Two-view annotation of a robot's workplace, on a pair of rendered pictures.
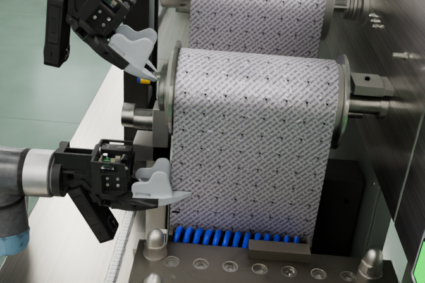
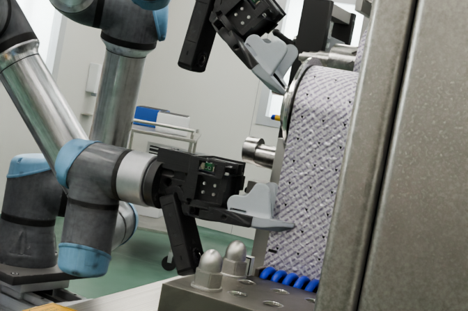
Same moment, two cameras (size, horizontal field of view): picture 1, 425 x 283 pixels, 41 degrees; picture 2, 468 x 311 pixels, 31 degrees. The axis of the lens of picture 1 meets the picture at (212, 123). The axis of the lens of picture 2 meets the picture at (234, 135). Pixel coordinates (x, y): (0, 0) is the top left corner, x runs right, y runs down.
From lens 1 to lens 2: 0.58 m
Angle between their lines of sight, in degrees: 33
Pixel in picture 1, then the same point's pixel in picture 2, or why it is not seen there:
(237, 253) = not seen: hidden behind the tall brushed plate
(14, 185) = (109, 176)
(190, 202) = (292, 240)
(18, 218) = (102, 227)
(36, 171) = (136, 163)
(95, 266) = not seen: outside the picture
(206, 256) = (290, 291)
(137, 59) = (268, 62)
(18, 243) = (92, 261)
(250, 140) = not seen: hidden behind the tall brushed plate
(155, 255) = (230, 270)
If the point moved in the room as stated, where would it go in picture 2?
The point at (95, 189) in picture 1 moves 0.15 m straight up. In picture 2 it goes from (187, 192) to (207, 81)
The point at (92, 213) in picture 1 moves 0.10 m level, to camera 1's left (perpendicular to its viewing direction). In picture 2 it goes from (178, 229) to (115, 213)
